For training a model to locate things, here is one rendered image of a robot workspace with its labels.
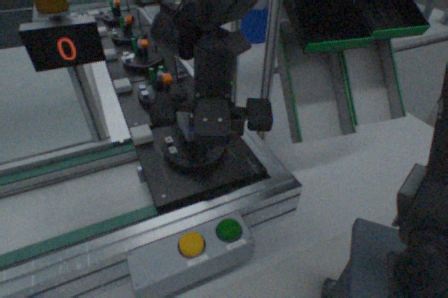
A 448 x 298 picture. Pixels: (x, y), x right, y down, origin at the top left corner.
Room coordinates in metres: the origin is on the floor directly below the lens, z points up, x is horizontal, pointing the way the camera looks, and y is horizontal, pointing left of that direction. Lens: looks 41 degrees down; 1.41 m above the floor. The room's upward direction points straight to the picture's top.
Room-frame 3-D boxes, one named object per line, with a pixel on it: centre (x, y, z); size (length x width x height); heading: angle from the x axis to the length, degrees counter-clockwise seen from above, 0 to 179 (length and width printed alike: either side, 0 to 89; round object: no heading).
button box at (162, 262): (0.27, 0.05, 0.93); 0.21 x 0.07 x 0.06; 114
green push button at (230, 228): (0.30, -0.02, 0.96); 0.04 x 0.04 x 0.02
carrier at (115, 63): (0.96, 0.26, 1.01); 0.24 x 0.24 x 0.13; 24
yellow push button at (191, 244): (0.27, 0.05, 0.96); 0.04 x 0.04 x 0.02
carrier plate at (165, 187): (0.50, 0.06, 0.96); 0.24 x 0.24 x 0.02; 24
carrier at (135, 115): (0.73, 0.16, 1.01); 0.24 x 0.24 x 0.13; 24
